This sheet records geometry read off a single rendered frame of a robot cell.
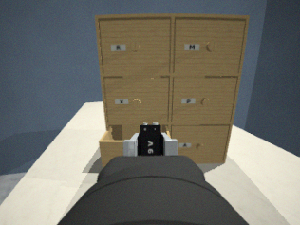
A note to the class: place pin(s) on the wooden drawer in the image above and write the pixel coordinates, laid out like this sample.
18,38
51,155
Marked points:
137,98
194,39
215,93
190,136
111,141
147,53

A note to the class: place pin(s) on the small wooden chest of drawers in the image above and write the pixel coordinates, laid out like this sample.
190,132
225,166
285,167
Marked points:
173,17

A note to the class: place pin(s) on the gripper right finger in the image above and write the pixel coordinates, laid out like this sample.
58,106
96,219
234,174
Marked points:
168,147

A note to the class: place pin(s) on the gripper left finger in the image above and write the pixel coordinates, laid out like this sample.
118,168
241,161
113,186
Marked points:
132,147

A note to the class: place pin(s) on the black nine-volt battery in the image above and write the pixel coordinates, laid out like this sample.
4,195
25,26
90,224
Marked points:
150,139

